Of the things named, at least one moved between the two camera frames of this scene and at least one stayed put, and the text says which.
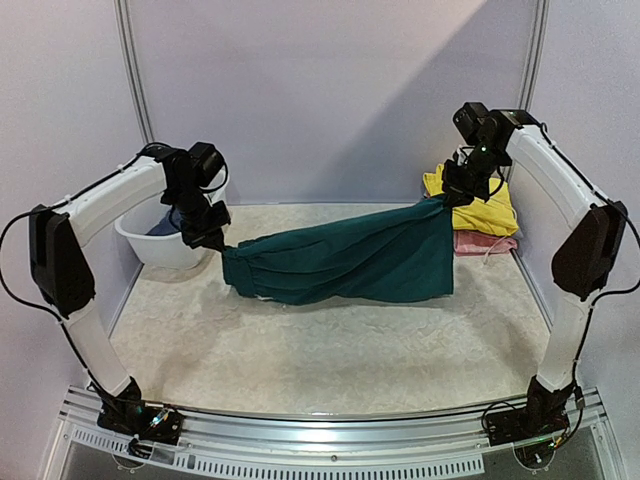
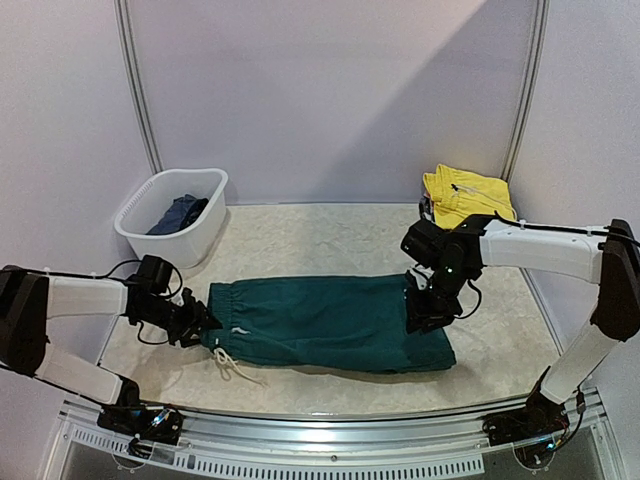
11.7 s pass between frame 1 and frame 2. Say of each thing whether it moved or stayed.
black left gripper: moved
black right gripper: moved
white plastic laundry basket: stayed
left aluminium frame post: stayed
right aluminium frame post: stayed
